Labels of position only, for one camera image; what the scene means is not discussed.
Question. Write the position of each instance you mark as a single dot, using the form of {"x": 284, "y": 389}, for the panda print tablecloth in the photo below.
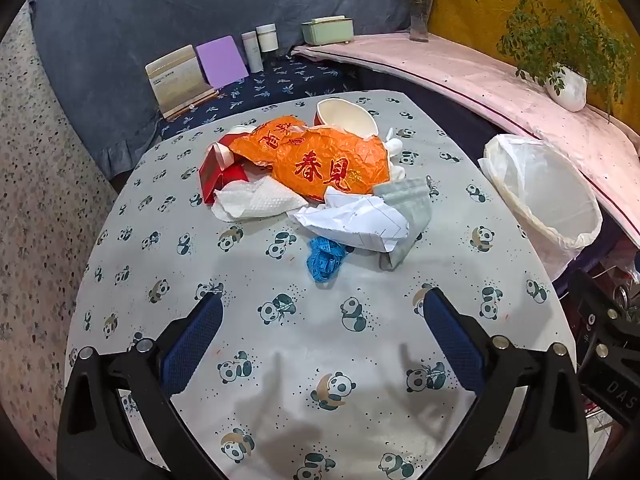
{"x": 300, "y": 350}

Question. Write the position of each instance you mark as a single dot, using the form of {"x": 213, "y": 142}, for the white paper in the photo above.
{"x": 350, "y": 220}

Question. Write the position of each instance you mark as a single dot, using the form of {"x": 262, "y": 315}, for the grey cloth pouch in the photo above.
{"x": 415, "y": 205}

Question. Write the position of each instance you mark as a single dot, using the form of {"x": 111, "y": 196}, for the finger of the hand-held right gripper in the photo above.
{"x": 590, "y": 305}

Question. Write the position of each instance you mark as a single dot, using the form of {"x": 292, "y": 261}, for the red paper box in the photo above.
{"x": 212, "y": 180}

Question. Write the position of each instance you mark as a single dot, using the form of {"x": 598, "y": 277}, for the white tube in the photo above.
{"x": 252, "y": 52}

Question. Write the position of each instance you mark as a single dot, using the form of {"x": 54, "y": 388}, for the orange plastic bag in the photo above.
{"x": 325, "y": 160}

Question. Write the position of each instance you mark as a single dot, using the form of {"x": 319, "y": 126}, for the yellow cloth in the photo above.
{"x": 465, "y": 15}

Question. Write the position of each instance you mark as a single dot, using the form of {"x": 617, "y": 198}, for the bin with white bag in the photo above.
{"x": 545, "y": 195}

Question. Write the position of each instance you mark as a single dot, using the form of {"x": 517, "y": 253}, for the green plant in white pot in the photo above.
{"x": 567, "y": 90}

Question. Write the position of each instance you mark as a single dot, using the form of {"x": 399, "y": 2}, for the white capped bottle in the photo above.
{"x": 266, "y": 37}

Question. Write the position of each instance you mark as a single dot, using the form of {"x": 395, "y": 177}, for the blue measuring tape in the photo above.
{"x": 322, "y": 260}

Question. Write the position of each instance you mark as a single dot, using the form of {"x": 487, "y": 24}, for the purple card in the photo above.
{"x": 222, "y": 62}

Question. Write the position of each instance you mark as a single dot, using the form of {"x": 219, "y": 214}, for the desk calendar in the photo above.
{"x": 175, "y": 80}

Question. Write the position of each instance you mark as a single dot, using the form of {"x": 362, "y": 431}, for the pink cloth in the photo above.
{"x": 475, "y": 85}

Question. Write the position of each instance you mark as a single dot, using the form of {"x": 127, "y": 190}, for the white paper towel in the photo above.
{"x": 255, "y": 200}

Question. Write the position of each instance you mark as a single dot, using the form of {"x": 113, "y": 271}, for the navy leaf print cloth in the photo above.
{"x": 280, "y": 82}

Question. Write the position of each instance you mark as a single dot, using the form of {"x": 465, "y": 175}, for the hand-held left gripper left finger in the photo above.
{"x": 197, "y": 340}

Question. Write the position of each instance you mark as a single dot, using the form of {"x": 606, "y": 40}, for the green tissue box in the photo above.
{"x": 327, "y": 32}

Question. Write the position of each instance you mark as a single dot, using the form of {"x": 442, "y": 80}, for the dark purple cloth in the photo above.
{"x": 440, "y": 115}

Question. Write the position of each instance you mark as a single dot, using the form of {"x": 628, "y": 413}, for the blue-grey cloth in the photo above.
{"x": 125, "y": 25}

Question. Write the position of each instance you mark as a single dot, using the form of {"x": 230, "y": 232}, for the glass vase with red flowers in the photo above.
{"x": 420, "y": 22}

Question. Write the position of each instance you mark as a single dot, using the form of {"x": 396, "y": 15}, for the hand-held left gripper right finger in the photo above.
{"x": 450, "y": 335}

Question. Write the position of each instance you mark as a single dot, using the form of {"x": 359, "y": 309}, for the white cloth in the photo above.
{"x": 395, "y": 147}

